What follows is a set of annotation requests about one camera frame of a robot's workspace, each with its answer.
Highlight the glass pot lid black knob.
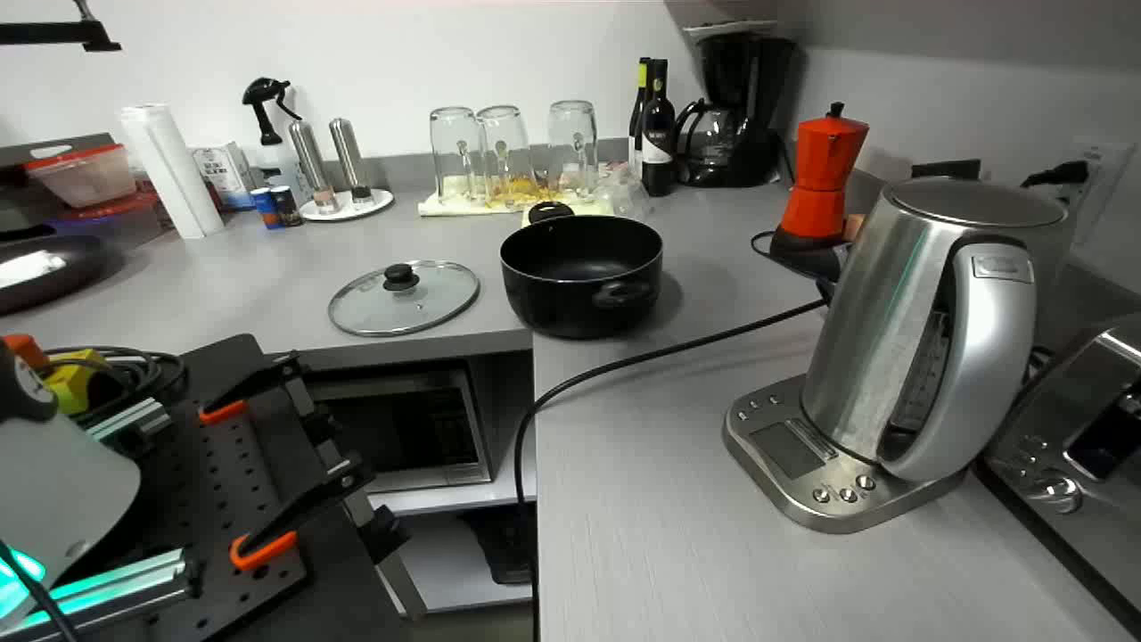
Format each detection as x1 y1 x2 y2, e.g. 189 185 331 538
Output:
329 262 482 334

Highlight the grey robot arm base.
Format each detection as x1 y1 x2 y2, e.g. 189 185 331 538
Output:
0 346 142 584

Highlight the black cooking pot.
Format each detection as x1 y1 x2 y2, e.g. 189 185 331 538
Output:
499 213 663 338

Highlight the red moka pot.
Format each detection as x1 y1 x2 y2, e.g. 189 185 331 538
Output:
777 102 869 248

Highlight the clear drinking glass middle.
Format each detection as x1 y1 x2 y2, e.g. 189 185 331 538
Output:
476 102 530 198

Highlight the clear drinking glass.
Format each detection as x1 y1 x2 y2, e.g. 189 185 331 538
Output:
428 106 476 204
550 100 598 198
476 102 530 198

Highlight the clear drinking glass right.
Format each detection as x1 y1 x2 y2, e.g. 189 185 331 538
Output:
550 100 598 198

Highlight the dark wine bottle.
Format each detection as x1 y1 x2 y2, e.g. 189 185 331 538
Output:
630 58 675 198

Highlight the clear drinking glass left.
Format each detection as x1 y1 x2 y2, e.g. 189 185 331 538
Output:
428 106 476 204

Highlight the black coffee maker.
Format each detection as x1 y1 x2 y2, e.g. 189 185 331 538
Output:
675 23 797 185

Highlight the white round plate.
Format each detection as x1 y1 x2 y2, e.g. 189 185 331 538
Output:
300 190 397 226

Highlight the steel pepper grinder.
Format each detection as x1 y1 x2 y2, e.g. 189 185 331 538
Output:
329 117 371 200

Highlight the steel salt grinder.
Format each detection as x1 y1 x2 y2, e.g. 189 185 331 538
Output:
290 123 340 213

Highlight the black orange clamp upper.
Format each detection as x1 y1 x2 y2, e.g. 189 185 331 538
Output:
193 355 346 446

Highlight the black orange clamp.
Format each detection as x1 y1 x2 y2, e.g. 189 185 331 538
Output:
193 355 346 446
229 453 409 576

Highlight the silver kettle base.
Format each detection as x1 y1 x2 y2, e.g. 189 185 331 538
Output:
722 377 959 534

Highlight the small blue can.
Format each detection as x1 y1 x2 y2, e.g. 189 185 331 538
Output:
248 185 300 227

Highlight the stainless steel electric kettle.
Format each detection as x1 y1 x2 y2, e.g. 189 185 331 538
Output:
801 182 1067 481

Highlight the black orange clamp lower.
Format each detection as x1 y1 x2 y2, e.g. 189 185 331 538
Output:
229 453 409 576

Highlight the black perforated mounting board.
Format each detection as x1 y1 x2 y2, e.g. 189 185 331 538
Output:
66 333 420 642

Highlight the black trigger spray bottle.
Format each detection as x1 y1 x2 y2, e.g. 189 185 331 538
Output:
241 74 302 198

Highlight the white paper towel roll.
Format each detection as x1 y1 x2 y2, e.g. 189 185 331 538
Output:
120 106 220 243

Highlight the red lidded plastic container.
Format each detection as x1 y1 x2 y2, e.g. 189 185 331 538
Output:
25 143 136 212

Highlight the silver toaster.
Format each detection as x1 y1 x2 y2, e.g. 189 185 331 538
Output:
980 313 1141 637

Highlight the black power cable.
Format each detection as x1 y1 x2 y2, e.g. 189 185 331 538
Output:
508 227 830 516

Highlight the white wall outlet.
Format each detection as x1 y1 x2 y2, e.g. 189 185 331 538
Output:
1024 143 1134 226

